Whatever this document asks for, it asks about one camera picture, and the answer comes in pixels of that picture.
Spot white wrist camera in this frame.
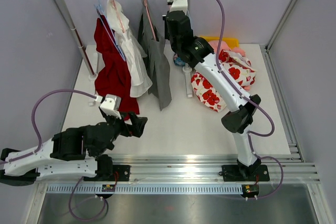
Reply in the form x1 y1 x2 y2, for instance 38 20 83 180
167 0 188 15
95 94 122 119

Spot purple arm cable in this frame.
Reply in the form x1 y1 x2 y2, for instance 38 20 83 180
170 0 285 198
30 89 97 154

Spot white pleated skirt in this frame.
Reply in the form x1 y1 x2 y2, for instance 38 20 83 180
106 0 152 98

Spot red poppy print skirt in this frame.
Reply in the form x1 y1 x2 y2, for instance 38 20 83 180
190 50 257 112

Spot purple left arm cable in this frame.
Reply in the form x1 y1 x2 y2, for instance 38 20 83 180
30 89 97 154

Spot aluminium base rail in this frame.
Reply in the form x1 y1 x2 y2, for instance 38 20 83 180
35 153 321 196

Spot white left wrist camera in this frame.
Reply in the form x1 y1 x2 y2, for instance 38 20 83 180
95 94 122 119

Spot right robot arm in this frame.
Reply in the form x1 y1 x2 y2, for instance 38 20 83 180
165 10 261 180

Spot blue floral skirt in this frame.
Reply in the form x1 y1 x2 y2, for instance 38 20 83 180
173 54 185 67

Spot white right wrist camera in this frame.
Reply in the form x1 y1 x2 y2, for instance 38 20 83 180
167 0 188 15

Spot pink skirt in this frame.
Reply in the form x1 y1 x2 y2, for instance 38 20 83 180
208 40 246 57

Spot blue hanger of red skirt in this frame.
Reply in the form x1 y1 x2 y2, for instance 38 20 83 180
95 0 126 62

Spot yellow plastic bin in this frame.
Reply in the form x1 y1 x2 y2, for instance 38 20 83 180
201 36 239 48

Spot grey skirt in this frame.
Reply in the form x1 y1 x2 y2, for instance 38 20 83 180
138 0 172 110

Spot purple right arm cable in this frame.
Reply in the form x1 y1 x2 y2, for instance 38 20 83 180
170 0 285 198

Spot pink hanger of grey skirt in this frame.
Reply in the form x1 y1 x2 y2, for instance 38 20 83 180
143 0 159 41

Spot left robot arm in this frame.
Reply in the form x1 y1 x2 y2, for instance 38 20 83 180
1 112 148 186

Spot pink hanger of white skirt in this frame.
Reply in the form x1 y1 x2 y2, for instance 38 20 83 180
112 0 125 33

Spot dark red skirt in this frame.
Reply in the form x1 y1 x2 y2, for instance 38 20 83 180
94 18 140 114

